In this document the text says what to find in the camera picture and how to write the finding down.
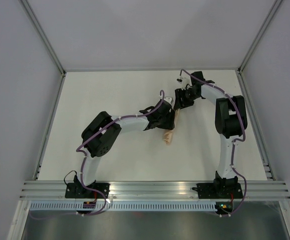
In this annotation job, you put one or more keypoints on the white slotted cable duct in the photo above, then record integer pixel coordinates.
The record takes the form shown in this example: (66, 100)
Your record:
(133, 206)

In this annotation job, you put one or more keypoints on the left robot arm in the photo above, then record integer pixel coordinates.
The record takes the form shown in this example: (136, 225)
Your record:
(100, 135)

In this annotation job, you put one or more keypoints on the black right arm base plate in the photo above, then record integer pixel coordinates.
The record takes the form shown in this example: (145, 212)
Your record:
(211, 191)

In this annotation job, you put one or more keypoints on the left aluminium corner post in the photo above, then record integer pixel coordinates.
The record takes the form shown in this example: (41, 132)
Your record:
(25, 4)

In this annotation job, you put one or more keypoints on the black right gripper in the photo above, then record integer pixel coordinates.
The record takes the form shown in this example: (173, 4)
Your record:
(178, 94)

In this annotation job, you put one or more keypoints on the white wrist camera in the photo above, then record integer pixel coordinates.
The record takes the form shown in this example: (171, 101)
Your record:
(184, 82)
(169, 100)

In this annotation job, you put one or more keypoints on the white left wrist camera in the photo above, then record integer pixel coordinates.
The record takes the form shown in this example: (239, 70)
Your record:
(169, 100)

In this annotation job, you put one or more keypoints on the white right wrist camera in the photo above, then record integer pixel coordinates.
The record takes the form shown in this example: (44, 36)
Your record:
(184, 82)

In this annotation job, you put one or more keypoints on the peach cloth napkin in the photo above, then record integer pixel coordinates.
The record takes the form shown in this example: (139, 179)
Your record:
(168, 135)

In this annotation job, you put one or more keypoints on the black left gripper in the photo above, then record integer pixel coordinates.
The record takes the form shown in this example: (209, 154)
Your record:
(170, 123)

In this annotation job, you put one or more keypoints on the aluminium front frame rail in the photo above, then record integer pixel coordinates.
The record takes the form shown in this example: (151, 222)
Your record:
(153, 191)

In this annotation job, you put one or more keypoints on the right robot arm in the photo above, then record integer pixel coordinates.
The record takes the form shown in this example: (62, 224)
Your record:
(230, 123)

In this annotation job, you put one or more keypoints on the back aluminium frame rail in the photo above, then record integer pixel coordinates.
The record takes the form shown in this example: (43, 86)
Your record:
(123, 69)

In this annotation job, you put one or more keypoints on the aluminium frame rail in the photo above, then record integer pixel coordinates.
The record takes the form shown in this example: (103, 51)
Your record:
(153, 191)
(123, 69)

